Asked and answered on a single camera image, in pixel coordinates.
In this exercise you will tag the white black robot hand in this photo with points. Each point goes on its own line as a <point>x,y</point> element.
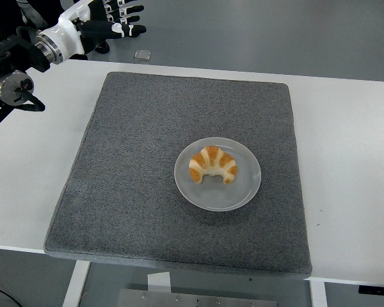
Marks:
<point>67,35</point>

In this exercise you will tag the golden croissant bread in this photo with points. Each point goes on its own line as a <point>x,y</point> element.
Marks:
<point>214,160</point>

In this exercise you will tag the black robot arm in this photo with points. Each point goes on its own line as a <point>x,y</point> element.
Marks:
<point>9,86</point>

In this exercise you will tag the round grey plate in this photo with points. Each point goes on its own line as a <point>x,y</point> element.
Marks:
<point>211,198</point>

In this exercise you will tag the grey metal plate with screws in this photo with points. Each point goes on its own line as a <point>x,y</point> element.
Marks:
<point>179,299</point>

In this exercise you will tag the small clear square floor cover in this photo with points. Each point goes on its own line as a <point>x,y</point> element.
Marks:
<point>142,55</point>

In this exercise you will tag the grey felt mat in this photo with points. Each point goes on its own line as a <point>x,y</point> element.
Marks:
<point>131,208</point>

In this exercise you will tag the white table leg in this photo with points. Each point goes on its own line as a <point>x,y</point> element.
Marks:
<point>75,284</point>
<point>318,295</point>

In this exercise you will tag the black table control panel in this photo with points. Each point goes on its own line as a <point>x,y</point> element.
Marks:
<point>377,289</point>

